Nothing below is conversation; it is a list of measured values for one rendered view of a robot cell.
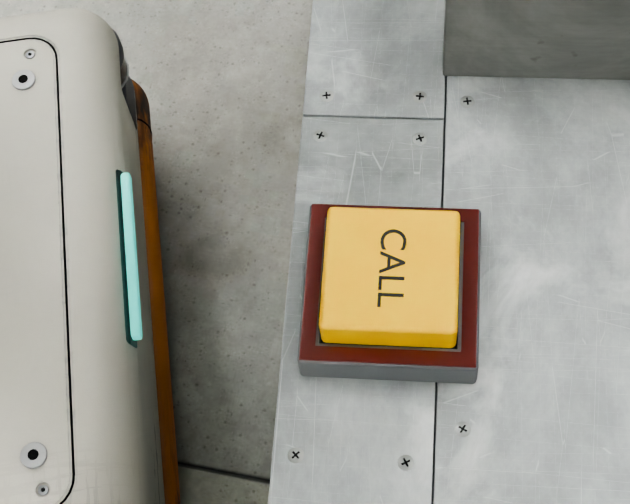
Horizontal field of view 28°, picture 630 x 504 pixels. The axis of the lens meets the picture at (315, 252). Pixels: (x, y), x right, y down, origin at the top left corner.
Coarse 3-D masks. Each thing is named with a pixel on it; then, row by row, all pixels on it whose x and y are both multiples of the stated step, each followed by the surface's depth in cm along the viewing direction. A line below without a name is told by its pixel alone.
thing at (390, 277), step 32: (352, 224) 56; (384, 224) 56; (416, 224) 56; (448, 224) 56; (352, 256) 56; (384, 256) 56; (416, 256) 55; (448, 256) 55; (352, 288) 55; (384, 288) 55; (416, 288) 55; (448, 288) 55; (320, 320) 54; (352, 320) 54; (384, 320) 54; (416, 320) 54; (448, 320) 54
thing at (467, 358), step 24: (312, 216) 58; (312, 240) 58; (312, 264) 57; (312, 288) 57; (312, 312) 56; (312, 336) 56; (312, 360) 55; (336, 360) 55; (360, 360) 55; (384, 360) 55; (408, 360) 55; (432, 360) 55; (456, 360) 55
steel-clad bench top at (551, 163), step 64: (320, 0) 66; (384, 0) 66; (320, 64) 65; (384, 64) 64; (320, 128) 63; (384, 128) 63; (448, 128) 62; (512, 128) 62; (576, 128) 62; (320, 192) 61; (384, 192) 61; (448, 192) 61; (512, 192) 61; (576, 192) 60; (512, 256) 59; (576, 256) 59; (512, 320) 58; (576, 320) 58; (320, 384) 57; (384, 384) 57; (448, 384) 57; (512, 384) 56; (576, 384) 56; (320, 448) 56; (384, 448) 56; (448, 448) 55; (512, 448) 55; (576, 448) 55
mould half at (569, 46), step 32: (448, 0) 58; (480, 0) 58; (512, 0) 58; (544, 0) 58; (576, 0) 57; (608, 0) 57; (448, 32) 60; (480, 32) 60; (512, 32) 60; (544, 32) 60; (576, 32) 60; (608, 32) 59; (448, 64) 63; (480, 64) 63; (512, 64) 62; (544, 64) 62; (576, 64) 62; (608, 64) 62
